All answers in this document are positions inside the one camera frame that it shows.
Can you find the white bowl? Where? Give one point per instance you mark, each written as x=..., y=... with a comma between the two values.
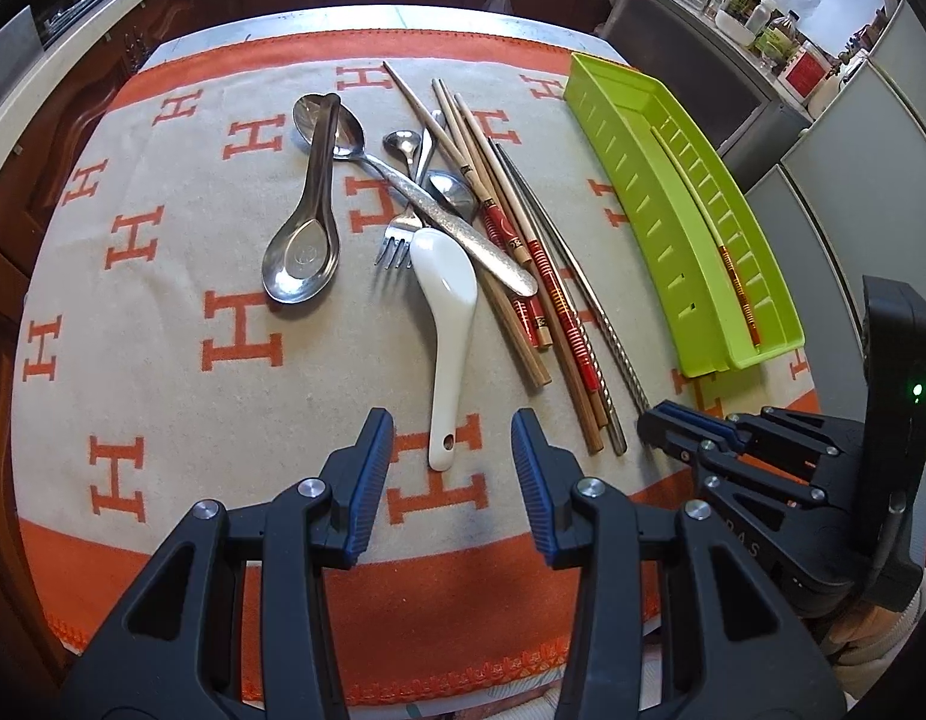
x=733, y=21

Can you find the person's right hand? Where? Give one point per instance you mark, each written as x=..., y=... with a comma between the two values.
x=868, y=626

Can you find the steel chopstick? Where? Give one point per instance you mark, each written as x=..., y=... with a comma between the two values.
x=614, y=427
x=620, y=364

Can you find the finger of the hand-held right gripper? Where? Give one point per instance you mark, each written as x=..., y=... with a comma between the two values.
x=733, y=480
x=703, y=424

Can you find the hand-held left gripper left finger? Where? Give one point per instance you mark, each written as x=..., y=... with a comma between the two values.
x=373, y=480

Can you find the red label jar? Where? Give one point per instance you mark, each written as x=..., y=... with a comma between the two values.
x=802, y=69

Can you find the white ceramic soup spoon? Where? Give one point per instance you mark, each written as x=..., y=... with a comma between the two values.
x=444, y=292

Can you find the steel soup spoon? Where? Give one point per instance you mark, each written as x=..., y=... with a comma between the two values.
x=302, y=262

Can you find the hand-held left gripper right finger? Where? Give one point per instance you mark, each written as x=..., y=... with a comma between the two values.
x=532, y=480

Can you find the tan bamboo chopstick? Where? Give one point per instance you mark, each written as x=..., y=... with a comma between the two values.
x=596, y=435
x=587, y=412

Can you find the steel fork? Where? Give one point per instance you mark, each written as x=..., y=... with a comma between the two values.
x=395, y=244

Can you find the green label bottle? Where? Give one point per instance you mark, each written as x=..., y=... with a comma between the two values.
x=772, y=37

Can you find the red striped pale chopstick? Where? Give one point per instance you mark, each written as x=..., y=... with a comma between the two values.
x=559, y=300
x=742, y=296

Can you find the green plastic utensil tray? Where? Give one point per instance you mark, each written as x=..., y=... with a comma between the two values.
x=643, y=187

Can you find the orange beige printed blanket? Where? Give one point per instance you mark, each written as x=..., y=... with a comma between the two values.
x=208, y=277

